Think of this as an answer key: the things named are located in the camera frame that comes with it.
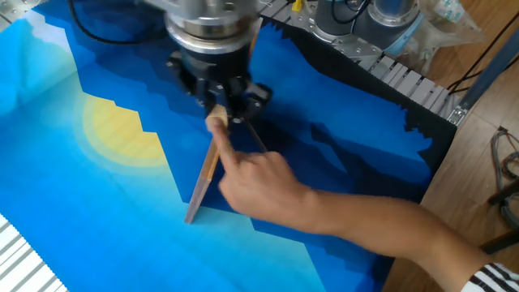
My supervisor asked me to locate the clear plastic bag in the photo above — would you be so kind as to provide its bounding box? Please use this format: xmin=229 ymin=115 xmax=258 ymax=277
xmin=404 ymin=0 xmax=487 ymax=62

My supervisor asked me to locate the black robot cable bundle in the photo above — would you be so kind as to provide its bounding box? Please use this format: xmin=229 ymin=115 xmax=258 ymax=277
xmin=66 ymin=0 xmax=164 ymax=46

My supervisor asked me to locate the striped shirt sleeve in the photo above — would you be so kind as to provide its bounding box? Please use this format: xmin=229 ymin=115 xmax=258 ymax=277
xmin=461 ymin=262 xmax=519 ymax=292

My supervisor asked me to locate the blue landscape print cloth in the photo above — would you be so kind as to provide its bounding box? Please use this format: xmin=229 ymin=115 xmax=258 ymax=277
xmin=0 ymin=0 xmax=459 ymax=292

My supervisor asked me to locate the aluminium profile bar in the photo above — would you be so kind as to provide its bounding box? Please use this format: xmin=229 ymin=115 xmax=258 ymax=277
xmin=447 ymin=25 xmax=519 ymax=127

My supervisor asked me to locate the wooden picture frame with stand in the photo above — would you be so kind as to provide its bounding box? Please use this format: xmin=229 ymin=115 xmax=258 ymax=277
xmin=182 ymin=117 xmax=269 ymax=225

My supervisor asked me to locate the person's bare forearm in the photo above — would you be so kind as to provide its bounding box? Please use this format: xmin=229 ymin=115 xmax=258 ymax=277
xmin=311 ymin=187 xmax=495 ymax=292

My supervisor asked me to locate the person's bare hand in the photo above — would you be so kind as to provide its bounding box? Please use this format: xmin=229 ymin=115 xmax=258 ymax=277
xmin=208 ymin=117 xmax=318 ymax=237

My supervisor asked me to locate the black floor cable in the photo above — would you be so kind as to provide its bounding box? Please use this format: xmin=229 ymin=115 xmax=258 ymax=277
xmin=445 ymin=11 xmax=519 ymax=95

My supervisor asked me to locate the small wooden cube block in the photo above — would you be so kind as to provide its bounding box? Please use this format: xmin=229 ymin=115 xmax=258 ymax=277
xmin=204 ymin=104 xmax=229 ymax=133

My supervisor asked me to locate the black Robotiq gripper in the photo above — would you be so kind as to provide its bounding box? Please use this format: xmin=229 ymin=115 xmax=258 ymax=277
xmin=165 ymin=43 xmax=273 ymax=123

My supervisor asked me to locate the grey cable bundle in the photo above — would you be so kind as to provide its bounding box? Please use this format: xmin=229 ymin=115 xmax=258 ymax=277
xmin=488 ymin=125 xmax=519 ymax=230

